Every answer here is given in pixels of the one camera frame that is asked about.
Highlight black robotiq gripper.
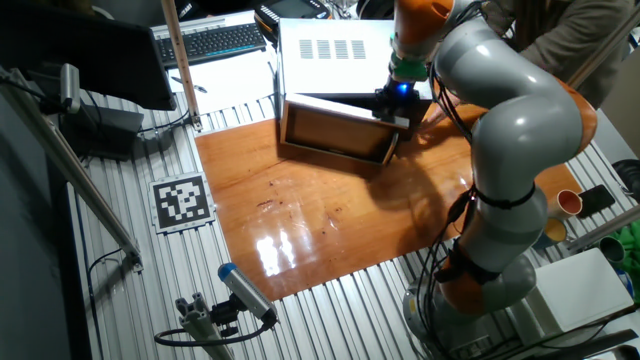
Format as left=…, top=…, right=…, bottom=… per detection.
left=373, top=80, right=422, bottom=129

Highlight silver microwave oven body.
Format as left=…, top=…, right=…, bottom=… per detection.
left=275, top=17, right=434, bottom=142

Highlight bare person hand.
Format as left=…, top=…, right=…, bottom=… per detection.
left=423, top=92, right=464, bottom=127

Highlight black and orange teach pendant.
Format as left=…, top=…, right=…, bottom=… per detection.
left=253, top=0, right=332, bottom=32

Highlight white paper sheets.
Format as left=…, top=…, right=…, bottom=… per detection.
left=167, top=48, right=277, bottom=117

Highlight person in grey jacket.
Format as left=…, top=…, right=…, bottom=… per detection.
left=478, top=0, right=637, bottom=110

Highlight black computer keyboard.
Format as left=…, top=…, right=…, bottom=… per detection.
left=151, top=20, right=268, bottom=70

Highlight cream cup with orange inside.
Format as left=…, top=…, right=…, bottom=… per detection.
left=546, top=188, right=584, bottom=222

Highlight blue cup with yellow inside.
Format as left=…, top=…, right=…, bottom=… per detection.
left=531, top=216, right=569, bottom=252

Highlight black pen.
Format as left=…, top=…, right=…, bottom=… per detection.
left=169, top=74, right=209, bottom=95

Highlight black smartphone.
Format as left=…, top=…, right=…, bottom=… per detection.
left=576, top=184, right=618, bottom=220

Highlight black and white marker plate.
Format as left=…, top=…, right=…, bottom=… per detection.
left=148, top=171, right=218, bottom=236

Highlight black round object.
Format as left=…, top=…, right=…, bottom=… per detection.
left=611, top=158, right=640, bottom=202

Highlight green cup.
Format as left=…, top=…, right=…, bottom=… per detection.
left=598, top=235, right=627, bottom=267

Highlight white box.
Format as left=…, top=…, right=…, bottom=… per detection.
left=523, top=247, right=636, bottom=335

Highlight green cloth object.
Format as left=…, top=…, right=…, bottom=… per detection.
left=611, top=218, right=640, bottom=302

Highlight black flat box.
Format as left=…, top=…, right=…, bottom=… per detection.
left=58, top=102, right=145, bottom=162

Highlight black computer monitor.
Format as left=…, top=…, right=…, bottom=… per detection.
left=0, top=3, right=177, bottom=112

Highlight grey webcam on beam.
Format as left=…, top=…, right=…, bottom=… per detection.
left=58, top=62, right=82, bottom=115

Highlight black cable bundle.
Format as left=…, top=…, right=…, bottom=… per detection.
left=413, top=0, right=501, bottom=360

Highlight upright wooden post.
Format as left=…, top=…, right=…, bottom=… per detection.
left=159, top=0, right=204, bottom=132

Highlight silver camera with blue end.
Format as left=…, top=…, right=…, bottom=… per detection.
left=216, top=261, right=280, bottom=327

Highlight short aluminium frame beam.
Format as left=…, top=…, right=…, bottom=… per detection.
left=566, top=204, right=640, bottom=252

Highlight grey aluminium camera bracket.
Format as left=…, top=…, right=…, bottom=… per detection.
left=174, top=291, right=237, bottom=360

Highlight black camera cable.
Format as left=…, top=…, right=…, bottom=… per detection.
left=153, top=318, right=274, bottom=348

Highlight long aluminium frame beam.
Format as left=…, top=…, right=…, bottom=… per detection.
left=0, top=64, right=145, bottom=274

